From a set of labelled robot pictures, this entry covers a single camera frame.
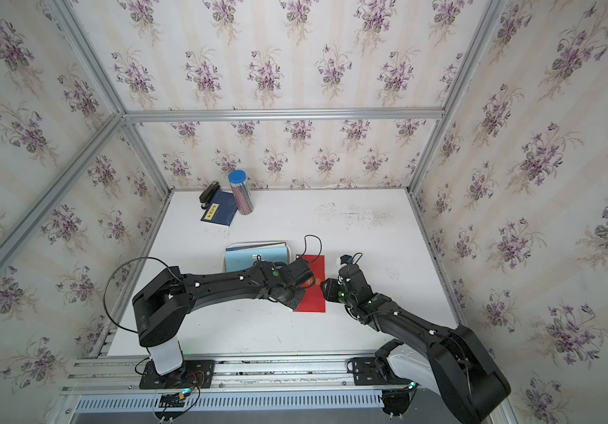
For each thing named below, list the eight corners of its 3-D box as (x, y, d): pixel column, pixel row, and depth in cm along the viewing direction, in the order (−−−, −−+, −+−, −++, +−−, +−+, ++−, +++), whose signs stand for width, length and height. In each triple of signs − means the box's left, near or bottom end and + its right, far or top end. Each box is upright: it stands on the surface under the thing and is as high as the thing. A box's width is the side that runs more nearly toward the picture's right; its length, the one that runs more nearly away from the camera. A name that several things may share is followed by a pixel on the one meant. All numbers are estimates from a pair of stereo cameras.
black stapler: (199, 208, 115) (195, 200, 111) (214, 185, 124) (212, 178, 121) (205, 209, 115) (202, 202, 111) (220, 186, 124) (218, 179, 120)
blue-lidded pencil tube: (237, 216, 114) (226, 181, 98) (240, 204, 118) (230, 169, 103) (251, 216, 114) (243, 182, 98) (253, 204, 119) (246, 170, 103)
